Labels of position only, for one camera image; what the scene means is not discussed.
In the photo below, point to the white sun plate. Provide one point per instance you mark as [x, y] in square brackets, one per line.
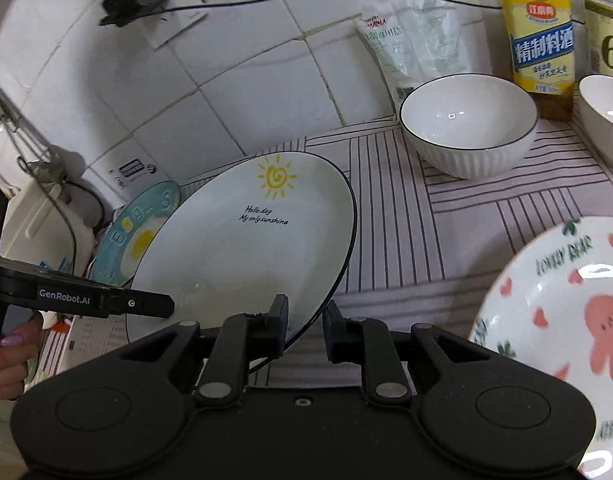
[278, 224]

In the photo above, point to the white vinegar bottle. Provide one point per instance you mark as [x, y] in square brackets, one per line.
[599, 27]

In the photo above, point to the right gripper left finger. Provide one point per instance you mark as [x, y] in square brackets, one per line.
[243, 338]

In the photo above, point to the teal egg plate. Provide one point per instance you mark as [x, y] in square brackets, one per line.
[126, 241]

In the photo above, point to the person left hand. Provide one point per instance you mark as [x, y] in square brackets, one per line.
[16, 349]

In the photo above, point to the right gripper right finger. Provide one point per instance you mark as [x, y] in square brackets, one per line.
[367, 343]

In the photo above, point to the white ribbed bowl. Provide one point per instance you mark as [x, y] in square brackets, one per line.
[596, 109]
[470, 126]

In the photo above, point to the yellow cooking wine bottle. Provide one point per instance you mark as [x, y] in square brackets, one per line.
[542, 43]

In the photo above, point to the black power adapter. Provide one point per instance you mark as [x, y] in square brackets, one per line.
[123, 12]

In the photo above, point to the white salt bag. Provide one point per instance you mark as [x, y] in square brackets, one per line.
[414, 41]

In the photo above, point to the white wall socket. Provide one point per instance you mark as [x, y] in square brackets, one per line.
[160, 29]

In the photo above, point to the pink bear plate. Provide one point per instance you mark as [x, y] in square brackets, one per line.
[552, 308]

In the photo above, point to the striped white table mat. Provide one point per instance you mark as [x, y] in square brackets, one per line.
[429, 246]

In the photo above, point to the white kitchen appliance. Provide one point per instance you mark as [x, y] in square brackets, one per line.
[37, 232]

